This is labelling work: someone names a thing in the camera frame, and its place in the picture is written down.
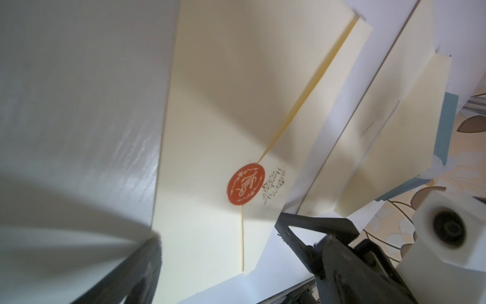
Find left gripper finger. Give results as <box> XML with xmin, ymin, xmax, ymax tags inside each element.
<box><xmin>74</xmin><ymin>236</ymin><xmax>162</xmax><ymax>303</ymax></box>

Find yellow envelope green seal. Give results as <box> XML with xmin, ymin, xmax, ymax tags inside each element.
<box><xmin>298</xmin><ymin>1</ymin><xmax>452</xmax><ymax>217</ymax></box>

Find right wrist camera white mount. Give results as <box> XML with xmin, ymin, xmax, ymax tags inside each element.
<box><xmin>397</xmin><ymin>191</ymin><xmax>485</xmax><ymax>303</ymax></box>

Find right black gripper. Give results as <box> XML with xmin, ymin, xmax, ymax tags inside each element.
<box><xmin>275</xmin><ymin>213</ymin><xmax>417</xmax><ymax>303</ymax></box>

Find yellow envelope red seal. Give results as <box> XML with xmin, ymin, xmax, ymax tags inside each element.
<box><xmin>152</xmin><ymin>1</ymin><xmax>372</xmax><ymax>303</ymax></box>

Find light blue envelope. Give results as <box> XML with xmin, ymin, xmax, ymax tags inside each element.
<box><xmin>376</xmin><ymin>92</ymin><xmax>459</xmax><ymax>201</ymax></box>

